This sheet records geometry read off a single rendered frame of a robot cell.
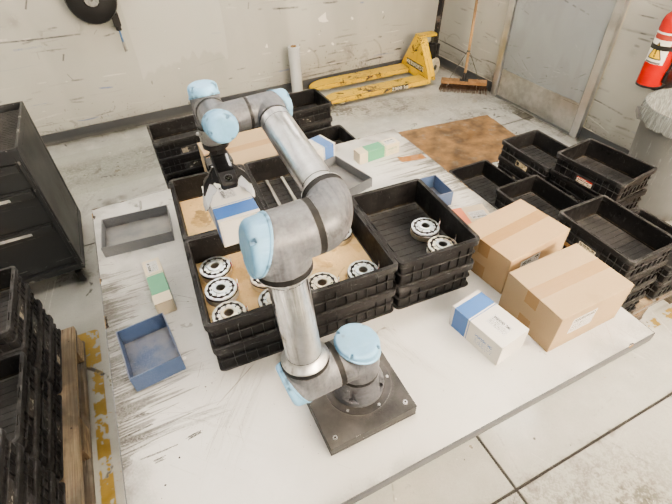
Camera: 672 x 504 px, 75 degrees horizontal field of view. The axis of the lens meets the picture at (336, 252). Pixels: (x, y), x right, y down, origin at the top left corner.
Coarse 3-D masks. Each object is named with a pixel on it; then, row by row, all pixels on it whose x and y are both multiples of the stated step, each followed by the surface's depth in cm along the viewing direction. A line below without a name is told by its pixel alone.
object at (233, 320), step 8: (216, 232) 149; (192, 240) 146; (184, 248) 143; (192, 264) 137; (192, 272) 135; (192, 280) 132; (200, 296) 127; (200, 304) 125; (200, 312) 123; (248, 312) 122; (256, 312) 122; (264, 312) 124; (272, 312) 125; (224, 320) 120; (232, 320) 121; (240, 320) 122; (248, 320) 123; (208, 328) 119; (216, 328) 120
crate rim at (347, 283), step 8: (360, 216) 153; (368, 224) 149; (376, 240) 143; (384, 248) 142; (392, 256) 137; (392, 264) 135; (368, 272) 132; (376, 272) 132; (384, 272) 133; (392, 272) 135; (344, 280) 130; (352, 280) 130; (360, 280) 131; (368, 280) 133; (320, 288) 128; (328, 288) 128; (336, 288) 129; (344, 288) 131; (312, 296) 128; (320, 296) 129
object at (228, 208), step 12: (216, 192) 130; (228, 192) 130; (240, 192) 130; (216, 204) 126; (228, 204) 125; (240, 204) 125; (252, 204) 125; (216, 216) 121; (228, 216) 121; (240, 216) 121; (216, 228) 131; (228, 228) 122; (228, 240) 124
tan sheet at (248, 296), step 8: (224, 256) 154; (232, 256) 154; (240, 256) 154; (200, 264) 152; (232, 264) 151; (240, 264) 151; (232, 272) 148; (240, 272) 148; (200, 280) 146; (240, 280) 145; (248, 280) 145; (240, 288) 143; (248, 288) 143; (240, 296) 140; (248, 296) 140; (256, 296) 140; (208, 304) 138; (248, 304) 138; (256, 304) 138; (208, 312) 136
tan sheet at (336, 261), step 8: (352, 240) 159; (336, 248) 156; (344, 248) 156; (352, 248) 156; (360, 248) 155; (320, 256) 153; (328, 256) 153; (336, 256) 153; (344, 256) 153; (352, 256) 152; (360, 256) 152; (368, 256) 152; (320, 264) 150; (328, 264) 150; (336, 264) 150; (344, 264) 150; (312, 272) 147; (328, 272) 147; (336, 272) 147; (344, 272) 147
